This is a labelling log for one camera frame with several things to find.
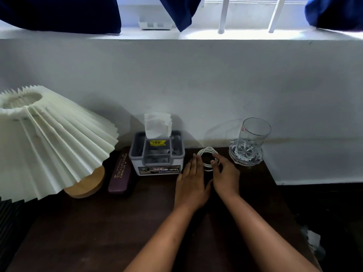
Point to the person's right hand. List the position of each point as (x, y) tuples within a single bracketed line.
[(227, 179)]

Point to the person's left hand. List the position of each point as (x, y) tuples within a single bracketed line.
[(191, 189)]

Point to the person's left thumb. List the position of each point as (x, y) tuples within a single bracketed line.
[(209, 187)]

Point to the person's right thumb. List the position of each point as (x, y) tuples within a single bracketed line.
[(214, 171)]

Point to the person's left forearm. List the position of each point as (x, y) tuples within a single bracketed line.
[(164, 240)]

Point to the person's right forearm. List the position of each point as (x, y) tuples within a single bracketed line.
[(263, 237)]

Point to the clear glass coaster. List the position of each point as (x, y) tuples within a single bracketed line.
[(235, 155)]

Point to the clear drinking glass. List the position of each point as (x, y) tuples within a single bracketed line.
[(253, 135)]

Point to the grey and white tissue holder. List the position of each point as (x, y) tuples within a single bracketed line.
[(156, 167)]

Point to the white tissue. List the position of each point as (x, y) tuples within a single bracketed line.
[(157, 124)]

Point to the purple glasses case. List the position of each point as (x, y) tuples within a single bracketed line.
[(120, 178)]

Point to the white crumpled paper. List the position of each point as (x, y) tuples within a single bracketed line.
[(313, 240)]

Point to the round wooden lamp base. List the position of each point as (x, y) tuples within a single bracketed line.
[(88, 185)]

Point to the white window bar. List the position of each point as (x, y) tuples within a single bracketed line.
[(223, 15), (276, 15)]

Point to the small white plastic holder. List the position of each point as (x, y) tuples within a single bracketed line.
[(154, 25)]

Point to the white pleated lamp shade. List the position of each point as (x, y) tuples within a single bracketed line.
[(54, 141)]

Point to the narrow dark blue curtain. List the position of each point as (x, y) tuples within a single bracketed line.
[(180, 11)]

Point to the black ribbed object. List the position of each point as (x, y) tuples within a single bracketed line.
[(8, 232)]

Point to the wide dark blue curtain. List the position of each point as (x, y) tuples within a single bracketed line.
[(59, 14)]

